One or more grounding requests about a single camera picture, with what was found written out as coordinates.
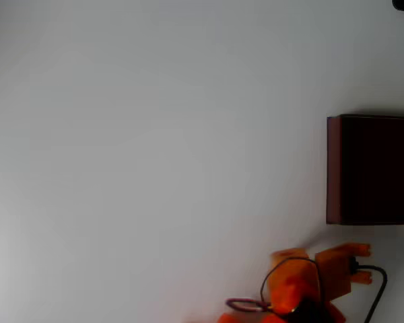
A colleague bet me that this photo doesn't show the orange camera housing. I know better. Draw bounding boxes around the orange camera housing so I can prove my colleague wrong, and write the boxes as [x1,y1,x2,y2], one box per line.
[314,248,355,303]

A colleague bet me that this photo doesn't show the dark red box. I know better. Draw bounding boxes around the dark red box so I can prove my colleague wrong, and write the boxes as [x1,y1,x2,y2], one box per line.
[326,114,404,226]

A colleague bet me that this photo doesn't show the white purple wire loop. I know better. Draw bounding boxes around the white purple wire loop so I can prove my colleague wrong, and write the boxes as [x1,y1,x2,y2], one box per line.
[225,297,272,313]

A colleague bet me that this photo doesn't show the thick black camera cable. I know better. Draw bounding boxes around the thick black camera cable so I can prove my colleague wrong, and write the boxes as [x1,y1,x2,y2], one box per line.
[350,257,389,323]

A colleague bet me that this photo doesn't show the thin black cable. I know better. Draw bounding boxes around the thin black cable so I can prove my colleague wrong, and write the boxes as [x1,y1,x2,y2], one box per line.
[259,256,323,303]

